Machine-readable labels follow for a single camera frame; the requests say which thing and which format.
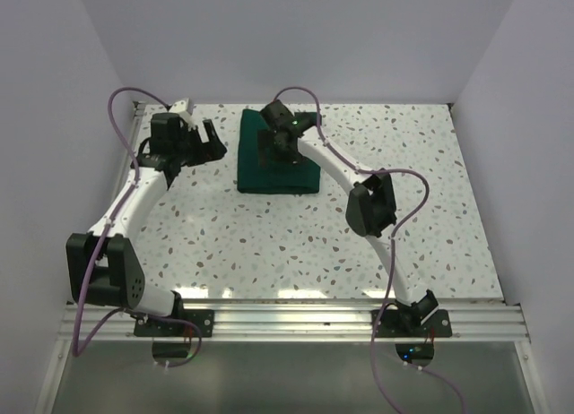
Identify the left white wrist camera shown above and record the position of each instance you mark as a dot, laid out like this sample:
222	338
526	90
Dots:
184	109

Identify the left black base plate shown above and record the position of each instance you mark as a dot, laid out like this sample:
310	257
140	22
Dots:
192	323

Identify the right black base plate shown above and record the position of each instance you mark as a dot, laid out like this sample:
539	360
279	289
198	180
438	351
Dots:
391	326

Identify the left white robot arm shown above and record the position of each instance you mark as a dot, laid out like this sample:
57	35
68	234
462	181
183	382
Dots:
102	263

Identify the dark green surgical cloth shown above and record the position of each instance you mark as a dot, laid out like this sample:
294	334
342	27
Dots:
256	176

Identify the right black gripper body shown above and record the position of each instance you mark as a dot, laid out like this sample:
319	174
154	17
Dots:
282	153

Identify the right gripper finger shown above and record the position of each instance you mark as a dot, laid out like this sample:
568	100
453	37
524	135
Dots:
297	161
264	145

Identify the aluminium front rail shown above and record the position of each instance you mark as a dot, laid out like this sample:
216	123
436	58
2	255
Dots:
337	320

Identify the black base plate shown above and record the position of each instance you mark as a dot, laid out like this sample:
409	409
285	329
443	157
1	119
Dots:
391	326
192	323

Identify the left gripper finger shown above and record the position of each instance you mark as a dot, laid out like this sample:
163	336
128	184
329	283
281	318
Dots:
210	132
210	151

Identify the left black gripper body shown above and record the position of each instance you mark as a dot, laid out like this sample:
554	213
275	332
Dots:
182	148

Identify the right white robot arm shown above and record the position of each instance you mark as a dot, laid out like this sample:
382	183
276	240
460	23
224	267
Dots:
370	211

